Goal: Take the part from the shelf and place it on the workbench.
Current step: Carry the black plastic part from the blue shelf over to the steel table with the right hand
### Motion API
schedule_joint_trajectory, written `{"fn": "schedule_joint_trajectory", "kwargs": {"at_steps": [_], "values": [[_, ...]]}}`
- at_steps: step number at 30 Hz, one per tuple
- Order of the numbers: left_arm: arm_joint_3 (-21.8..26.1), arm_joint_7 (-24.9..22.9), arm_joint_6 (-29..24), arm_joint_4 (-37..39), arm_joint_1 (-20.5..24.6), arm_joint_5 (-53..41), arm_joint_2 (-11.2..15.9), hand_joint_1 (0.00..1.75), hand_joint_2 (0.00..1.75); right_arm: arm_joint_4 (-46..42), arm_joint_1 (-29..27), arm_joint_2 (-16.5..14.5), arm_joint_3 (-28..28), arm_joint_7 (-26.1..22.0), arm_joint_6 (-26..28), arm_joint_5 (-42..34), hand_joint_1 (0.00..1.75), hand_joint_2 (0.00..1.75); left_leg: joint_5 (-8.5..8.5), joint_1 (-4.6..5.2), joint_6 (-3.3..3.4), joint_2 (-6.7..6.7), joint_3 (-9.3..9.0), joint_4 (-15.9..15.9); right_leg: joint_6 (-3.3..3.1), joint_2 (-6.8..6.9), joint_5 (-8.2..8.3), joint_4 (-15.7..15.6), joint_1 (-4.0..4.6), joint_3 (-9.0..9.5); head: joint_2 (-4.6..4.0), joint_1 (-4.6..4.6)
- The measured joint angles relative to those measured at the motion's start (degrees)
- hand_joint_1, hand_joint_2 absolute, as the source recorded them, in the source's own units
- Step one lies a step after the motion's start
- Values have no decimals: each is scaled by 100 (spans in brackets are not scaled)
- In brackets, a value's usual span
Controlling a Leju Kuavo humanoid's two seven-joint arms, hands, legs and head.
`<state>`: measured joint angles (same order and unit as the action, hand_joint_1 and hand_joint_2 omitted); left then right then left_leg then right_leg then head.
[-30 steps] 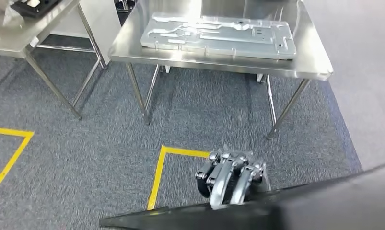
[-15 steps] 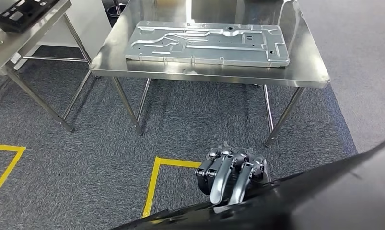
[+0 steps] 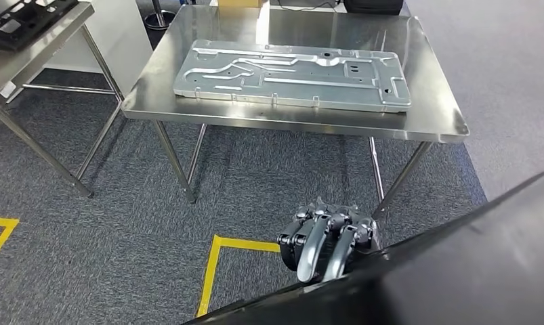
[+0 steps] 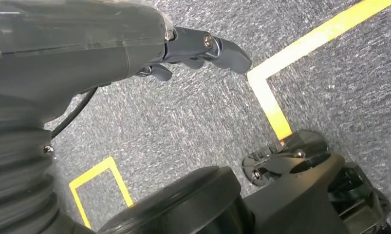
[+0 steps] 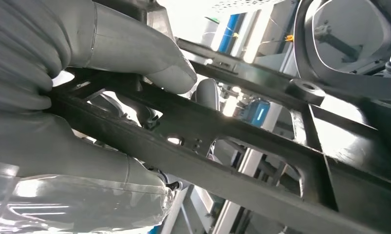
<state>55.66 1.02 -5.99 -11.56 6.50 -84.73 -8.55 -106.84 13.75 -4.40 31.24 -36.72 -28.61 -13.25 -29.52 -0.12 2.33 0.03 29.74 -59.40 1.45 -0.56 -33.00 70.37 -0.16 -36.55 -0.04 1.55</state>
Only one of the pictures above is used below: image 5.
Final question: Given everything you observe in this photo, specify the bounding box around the grey oval shell black rim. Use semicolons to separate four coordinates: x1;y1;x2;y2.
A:
293;0;391;99

